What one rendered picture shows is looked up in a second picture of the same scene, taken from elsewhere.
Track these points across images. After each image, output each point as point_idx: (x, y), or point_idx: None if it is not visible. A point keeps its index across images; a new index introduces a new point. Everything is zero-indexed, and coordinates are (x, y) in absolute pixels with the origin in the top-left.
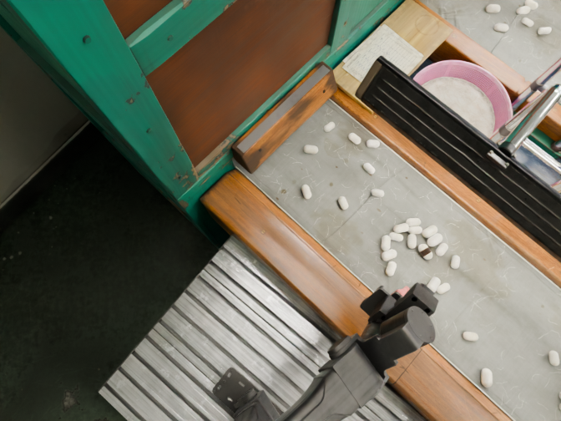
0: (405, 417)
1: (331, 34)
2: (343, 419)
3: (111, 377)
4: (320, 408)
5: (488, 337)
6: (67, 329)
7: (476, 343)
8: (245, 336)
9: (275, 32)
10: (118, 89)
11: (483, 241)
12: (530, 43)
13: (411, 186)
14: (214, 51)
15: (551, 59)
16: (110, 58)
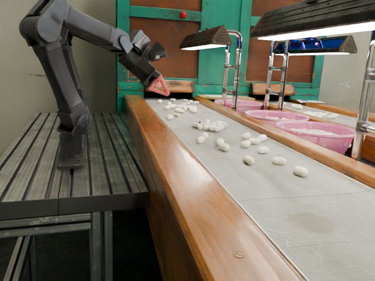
0: (124, 134)
1: (197, 73)
2: (100, 129)
3: (44, 112)
4: None
5: (184, 118)
6: None
7: (177, 117)
8: (96, 118)
9: (171, 45)
10: (123, 11)
11: (213, 114)
12: (290, 108)
13: (200, 107)
14: (149, 30)
15: (296, 110)
16: (125, 3)
